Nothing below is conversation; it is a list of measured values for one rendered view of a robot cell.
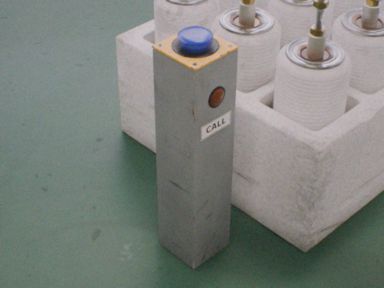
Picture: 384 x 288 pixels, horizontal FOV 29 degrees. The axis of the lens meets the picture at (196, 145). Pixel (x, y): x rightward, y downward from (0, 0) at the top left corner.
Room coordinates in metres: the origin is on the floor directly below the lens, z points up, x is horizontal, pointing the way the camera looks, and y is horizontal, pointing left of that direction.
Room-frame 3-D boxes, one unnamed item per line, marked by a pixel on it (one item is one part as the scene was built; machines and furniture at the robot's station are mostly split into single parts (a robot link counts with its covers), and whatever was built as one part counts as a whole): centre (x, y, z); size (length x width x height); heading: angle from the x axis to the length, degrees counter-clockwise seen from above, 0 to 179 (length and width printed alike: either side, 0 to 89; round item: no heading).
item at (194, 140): (0.74, 0.00, 0.16); 0.07 x 0.07 x 0.31; 45
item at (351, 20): (0.91, -0.23, 0.25); 0.08 x 0.08 x 0.01
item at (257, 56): (0.91, -0.07, 0.16); 0.10 x 0.10 x 0.18
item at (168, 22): (0.99, 0.02, 0.16); 0.10 x 0.10 x 0.18
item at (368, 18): (0.91, -0.23, 0.26); 0.02 x 0.02 x 0.03
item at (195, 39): (0.74, 0.00, 0.32); 0.04 x 0.04 x 0.02
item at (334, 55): (0.83, -0.15, 0.25); 0.08 x 0.08 x 0.01
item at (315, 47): (0.83, -0.15, 0.26); 0.02 x 0.02 x 0.03
